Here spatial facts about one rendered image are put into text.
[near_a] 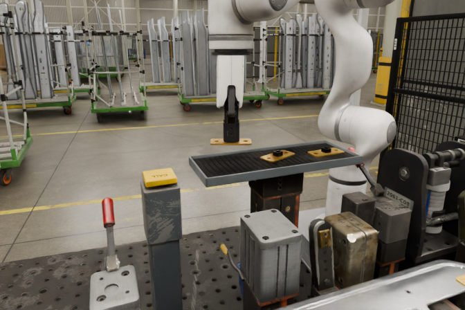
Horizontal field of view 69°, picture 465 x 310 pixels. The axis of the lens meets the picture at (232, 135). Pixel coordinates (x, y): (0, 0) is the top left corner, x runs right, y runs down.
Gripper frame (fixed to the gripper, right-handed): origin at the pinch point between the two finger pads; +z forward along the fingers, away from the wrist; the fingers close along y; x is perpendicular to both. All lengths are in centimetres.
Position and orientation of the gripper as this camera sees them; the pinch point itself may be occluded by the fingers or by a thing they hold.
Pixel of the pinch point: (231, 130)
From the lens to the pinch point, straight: 68.3
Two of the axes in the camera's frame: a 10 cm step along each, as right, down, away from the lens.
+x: 10.0, -0.1, 0.1
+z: 0.0, 9.6, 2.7
